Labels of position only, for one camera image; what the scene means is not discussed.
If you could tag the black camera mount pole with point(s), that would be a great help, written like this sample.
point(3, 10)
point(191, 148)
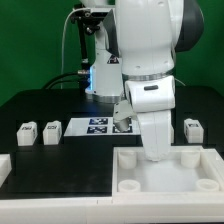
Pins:
point(83, 36)

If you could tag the white left fence piece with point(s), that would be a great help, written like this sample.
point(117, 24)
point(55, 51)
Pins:
point(5, 167)

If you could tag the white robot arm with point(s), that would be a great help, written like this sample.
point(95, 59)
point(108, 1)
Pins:
point(136, 43)

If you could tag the white square table top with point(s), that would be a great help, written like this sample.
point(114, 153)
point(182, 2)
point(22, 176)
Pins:
point(180, 174)

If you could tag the white fence piece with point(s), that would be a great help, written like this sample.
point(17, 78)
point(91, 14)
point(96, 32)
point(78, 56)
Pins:
point(213, 165)
point(5, 167)

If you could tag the white sheet with tag markers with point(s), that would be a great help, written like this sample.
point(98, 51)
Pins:
point(97, 126)

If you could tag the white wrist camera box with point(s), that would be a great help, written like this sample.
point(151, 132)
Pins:
point(122, 112)

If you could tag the white front fence rail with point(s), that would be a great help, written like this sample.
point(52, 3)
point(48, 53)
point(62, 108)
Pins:
point(84, 211)

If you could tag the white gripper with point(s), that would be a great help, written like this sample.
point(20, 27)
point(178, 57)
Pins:
point(155, 129)

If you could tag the black camera on mount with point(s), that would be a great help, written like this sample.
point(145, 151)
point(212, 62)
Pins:
point(99, 12)

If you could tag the white right fence piece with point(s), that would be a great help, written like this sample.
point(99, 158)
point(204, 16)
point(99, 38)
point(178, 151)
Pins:
point(213, 165)

